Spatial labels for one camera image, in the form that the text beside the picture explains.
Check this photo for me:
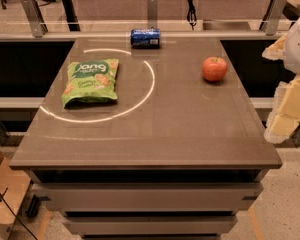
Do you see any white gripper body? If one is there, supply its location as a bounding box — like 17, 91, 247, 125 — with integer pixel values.
284, 17, 300, 74

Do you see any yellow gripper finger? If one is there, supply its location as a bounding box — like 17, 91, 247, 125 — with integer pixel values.
262, 35, 287, 60
264, 76, 300, 144

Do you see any red apple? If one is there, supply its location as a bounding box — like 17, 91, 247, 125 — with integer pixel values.
202, 57, 228, 82

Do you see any green rice chip bag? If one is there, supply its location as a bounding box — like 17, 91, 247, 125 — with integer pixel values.
61, 59, 119, 108

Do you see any blue soda can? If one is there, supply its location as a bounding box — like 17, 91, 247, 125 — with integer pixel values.
130, 28, 161, 48

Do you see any upper grey drawer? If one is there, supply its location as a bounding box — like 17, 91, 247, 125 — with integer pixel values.
32, 183, 263, 212

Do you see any grey drawer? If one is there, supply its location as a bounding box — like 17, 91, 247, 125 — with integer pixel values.
32, 183, 263, 212
64, 216, 237, 236

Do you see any lower grey drawer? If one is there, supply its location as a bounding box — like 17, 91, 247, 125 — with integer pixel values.
64, 216, 237, 236

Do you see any wooden box at left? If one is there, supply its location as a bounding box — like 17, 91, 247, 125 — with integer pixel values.
0, 151, 30, 240

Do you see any right metal bracket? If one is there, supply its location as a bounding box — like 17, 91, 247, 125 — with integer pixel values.
263, 0, 287, 35

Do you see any metal bracket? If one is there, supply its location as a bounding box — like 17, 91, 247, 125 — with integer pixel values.
263, 0, 287, 35
20, 0, 45, 38
147, 0, 158, 28

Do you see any black hanging cable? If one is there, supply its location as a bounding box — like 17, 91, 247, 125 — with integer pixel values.
185, 0, 198, 31

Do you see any middle metal bracket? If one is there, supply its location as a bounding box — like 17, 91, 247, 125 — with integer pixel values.
147, 0, 158, 28

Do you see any left metal bracket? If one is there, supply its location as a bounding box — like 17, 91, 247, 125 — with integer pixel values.
20, 0, 45, 38

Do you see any black cable at left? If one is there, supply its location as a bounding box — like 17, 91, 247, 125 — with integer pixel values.
0, 177, 39, 240

